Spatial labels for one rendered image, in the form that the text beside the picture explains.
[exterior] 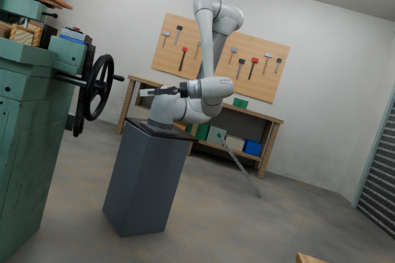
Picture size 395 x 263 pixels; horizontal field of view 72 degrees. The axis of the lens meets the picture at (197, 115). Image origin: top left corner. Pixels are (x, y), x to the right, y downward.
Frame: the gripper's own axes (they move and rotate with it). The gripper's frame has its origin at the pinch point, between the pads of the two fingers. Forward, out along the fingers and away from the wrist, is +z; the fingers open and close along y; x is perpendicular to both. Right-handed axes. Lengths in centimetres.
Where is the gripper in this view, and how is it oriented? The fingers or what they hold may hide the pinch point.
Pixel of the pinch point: (144, 92)
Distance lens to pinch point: 129.6
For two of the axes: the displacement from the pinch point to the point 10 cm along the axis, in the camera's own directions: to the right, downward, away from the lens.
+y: 0.5, 1.0, -9.9
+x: 0.7, 9.9, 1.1
